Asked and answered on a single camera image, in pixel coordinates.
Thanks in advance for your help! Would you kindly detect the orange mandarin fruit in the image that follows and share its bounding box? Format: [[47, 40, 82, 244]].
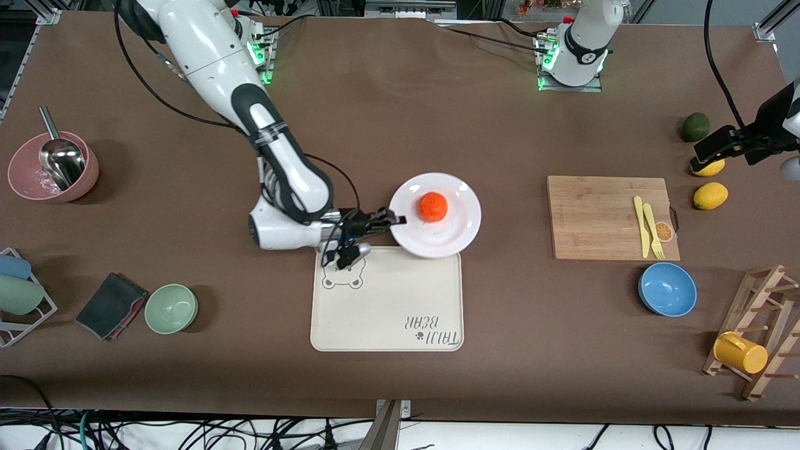
[[417, 192, 449, 223]]

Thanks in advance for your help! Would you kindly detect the white round plate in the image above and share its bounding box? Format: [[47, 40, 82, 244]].
[[389, 172, 483, 259]]

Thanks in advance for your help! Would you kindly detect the dark green avocado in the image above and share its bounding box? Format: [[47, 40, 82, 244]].
[[681, 112, 711, 143]]

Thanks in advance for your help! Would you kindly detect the beige bear print tray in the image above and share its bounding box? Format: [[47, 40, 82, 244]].
[[310, 246, 464, 352]]

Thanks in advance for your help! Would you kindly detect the yellow plastic fork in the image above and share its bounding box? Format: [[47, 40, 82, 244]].
[[642, 203, 666, 260]]

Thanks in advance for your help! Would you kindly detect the yellow plastic knife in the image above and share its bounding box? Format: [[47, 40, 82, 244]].
[[633, 196, 651, 259]]

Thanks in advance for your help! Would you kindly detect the wooden cutting board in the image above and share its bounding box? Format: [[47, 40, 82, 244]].
[[547, 176, 681, 261]]

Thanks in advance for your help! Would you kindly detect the blue bowl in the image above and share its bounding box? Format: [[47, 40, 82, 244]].
[[638, 262, 698, 318]]

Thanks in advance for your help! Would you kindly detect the wooden drying rack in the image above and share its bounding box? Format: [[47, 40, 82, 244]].
[[702, 264, 800, 402]]

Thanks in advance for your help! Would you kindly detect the yellow cup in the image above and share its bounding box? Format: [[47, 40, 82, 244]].
[[713, 332, 769, 374]]

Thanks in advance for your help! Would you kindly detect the pale green bowl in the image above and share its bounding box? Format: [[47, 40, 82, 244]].
[[144, 284, 199, 335]]

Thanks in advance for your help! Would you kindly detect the dark grey folded cloth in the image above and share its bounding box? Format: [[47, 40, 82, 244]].
[[75, 272, 149, 342]]

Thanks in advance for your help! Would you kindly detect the metal scoop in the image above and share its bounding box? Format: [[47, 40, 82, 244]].
[[39, 106, 87, 192]]

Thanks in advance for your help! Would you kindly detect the pink bowl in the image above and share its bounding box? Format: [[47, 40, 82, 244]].
[[7, 131, 99, 204]]

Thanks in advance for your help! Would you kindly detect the pale green cup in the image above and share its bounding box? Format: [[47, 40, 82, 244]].
[[0, 276, 46, 316]]

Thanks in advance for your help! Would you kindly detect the light blue cup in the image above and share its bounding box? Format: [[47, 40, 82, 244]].
[[0, 254, 32, 280]]

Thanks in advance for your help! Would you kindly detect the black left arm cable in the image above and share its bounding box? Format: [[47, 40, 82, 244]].
[[703, 0, 760, 133]]

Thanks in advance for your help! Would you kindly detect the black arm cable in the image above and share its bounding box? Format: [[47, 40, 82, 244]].
[[703, 0, 760, 133], [114, 0, 361, 216]]

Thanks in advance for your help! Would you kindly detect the aluminium frame profile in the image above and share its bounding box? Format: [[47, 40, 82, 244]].
[[753, 0, 800, 42]]

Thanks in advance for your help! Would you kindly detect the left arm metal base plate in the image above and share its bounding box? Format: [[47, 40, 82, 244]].
[[534, 34, 604, 93]]

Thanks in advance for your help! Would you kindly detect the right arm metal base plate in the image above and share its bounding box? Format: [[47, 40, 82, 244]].
[[247, 28, 276, 85]]

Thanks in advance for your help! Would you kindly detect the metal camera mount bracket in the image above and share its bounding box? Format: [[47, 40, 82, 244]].
[[359, 399, 413, 450]]

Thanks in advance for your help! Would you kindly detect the black table cable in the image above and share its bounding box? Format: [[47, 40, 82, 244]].
[[253, 14, 313, 39], [437, 24, 554, 54]]

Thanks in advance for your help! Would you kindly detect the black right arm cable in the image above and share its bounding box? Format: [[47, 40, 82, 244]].
[[114, 0, 361, 216]]

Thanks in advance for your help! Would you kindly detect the white wire cup rack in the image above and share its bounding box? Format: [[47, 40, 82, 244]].
[[0, 247, 58, 348]]

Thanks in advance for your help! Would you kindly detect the teal cable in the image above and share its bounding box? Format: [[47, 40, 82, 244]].
[[76, 411, 96, 450]]

